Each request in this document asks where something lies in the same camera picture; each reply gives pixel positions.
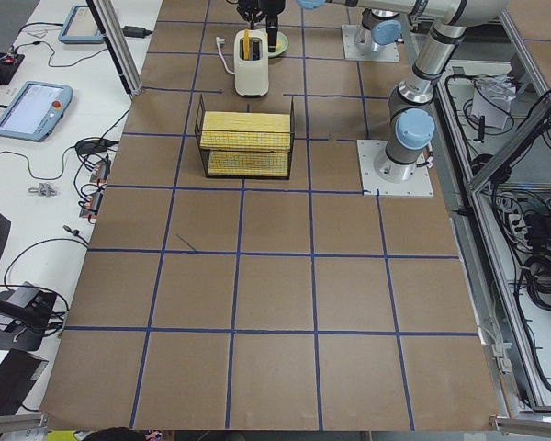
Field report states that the white crumpled paper box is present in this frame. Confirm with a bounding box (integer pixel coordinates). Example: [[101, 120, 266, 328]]
[[470, 75, 516, 130]]

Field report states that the white power cord with plug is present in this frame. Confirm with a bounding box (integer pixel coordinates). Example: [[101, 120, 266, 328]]
[[215, 36, 237, 76]]

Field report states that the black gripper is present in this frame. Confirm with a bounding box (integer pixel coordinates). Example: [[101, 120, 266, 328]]
[[258, 0, 285, 53]]

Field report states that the blue teach pendant near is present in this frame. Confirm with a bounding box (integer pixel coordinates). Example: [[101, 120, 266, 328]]
[[0, 81, 73, 142]]

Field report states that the aluminium frame post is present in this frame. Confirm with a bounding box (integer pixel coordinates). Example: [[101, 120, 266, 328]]
[[86, 0, 143, 96]]

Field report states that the yellow block in basket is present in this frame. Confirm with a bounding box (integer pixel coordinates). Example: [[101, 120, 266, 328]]
[[198, 110, 292, 178]]

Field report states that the blue teach pendant far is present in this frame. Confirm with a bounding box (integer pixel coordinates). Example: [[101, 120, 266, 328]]
[[58, 5, 104, 44]]

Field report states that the blue teach pendant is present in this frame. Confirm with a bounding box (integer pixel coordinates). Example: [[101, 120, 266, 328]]
[[58, 5, 104, 44], [0, 81, 73, 142]]

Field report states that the black wire basket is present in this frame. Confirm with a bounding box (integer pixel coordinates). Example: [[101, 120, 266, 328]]
[[194, 94, 297, 181]]

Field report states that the white two-slot toaster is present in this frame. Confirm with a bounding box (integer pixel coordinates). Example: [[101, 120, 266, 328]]
[[233, 29, 269, 97]]

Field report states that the black power adapter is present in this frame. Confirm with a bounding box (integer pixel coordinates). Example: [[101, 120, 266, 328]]
[[122, 26, 152, 39]]

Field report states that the light green plate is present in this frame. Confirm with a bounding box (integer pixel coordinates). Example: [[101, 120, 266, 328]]
[[268, 31, 289, 58]]

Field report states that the bread slice in toaster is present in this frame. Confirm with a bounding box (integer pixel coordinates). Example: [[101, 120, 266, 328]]
[[242, 29, 251, 61]]

